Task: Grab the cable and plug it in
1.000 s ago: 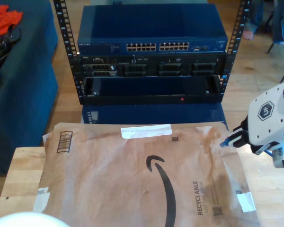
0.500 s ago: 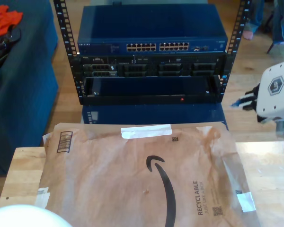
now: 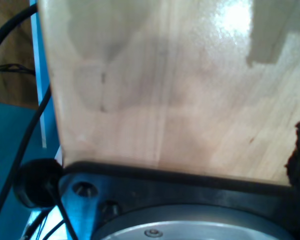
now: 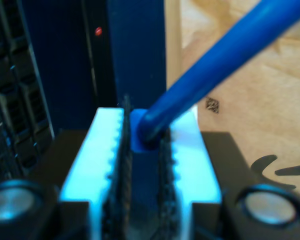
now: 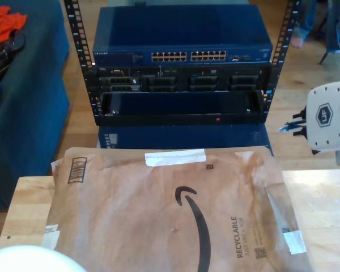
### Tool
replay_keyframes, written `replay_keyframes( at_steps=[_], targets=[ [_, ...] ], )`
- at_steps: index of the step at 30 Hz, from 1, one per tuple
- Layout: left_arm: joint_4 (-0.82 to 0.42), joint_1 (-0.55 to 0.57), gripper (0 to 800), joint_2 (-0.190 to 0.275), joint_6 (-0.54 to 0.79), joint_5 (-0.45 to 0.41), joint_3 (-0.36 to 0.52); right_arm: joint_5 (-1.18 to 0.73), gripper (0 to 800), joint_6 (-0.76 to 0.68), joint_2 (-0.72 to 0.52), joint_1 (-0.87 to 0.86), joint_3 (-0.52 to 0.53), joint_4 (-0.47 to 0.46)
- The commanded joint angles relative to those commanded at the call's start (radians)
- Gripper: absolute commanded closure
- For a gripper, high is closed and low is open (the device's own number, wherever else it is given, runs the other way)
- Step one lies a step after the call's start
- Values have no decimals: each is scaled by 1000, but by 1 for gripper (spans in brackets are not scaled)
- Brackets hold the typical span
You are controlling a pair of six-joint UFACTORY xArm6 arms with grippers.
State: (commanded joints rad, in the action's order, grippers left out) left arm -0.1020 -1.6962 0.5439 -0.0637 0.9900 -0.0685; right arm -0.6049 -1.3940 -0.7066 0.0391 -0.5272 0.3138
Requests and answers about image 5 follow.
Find blue network cable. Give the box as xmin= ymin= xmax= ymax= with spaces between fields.
xmin=279 ymin=120 xmax=307 ymax=133

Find person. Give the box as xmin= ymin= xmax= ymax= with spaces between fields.
xmin=290 ymin=0 xmax=318 ymax=48

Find dark blue equipment case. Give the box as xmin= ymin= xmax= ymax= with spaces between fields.
xmin=97 ymin=124 xmax=274 ymax=150

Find black rack server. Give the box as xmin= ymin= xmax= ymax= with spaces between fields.
xmin=95 ymin=65 xmax=269 ymax=93

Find brown printed paper mailer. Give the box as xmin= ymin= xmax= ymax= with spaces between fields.
xmin=40 ymin=146 xmax=313 ymax=272

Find plain brown paper mailer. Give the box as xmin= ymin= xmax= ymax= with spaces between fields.
xmin=50 ymin=156 xmax=67 ymax=188

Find blue sofa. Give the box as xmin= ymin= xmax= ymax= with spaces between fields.
xmin=0 ymin=0 xmax=71 ymax=212

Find orange cloth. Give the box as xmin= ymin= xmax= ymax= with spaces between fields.
xmin=0 ymin=4 xmax=28 ymax=48

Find blue network switch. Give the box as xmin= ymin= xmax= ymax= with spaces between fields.
xmin=92 ymin=5 xmax=274 ymax=66

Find black open frame rack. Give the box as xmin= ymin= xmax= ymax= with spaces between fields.
xmin=62 ymin=0 xmax=301 ymax=127

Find black strap bundle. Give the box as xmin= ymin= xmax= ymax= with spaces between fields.
xmin=0 ymin=29 xmax=27 ymax=80

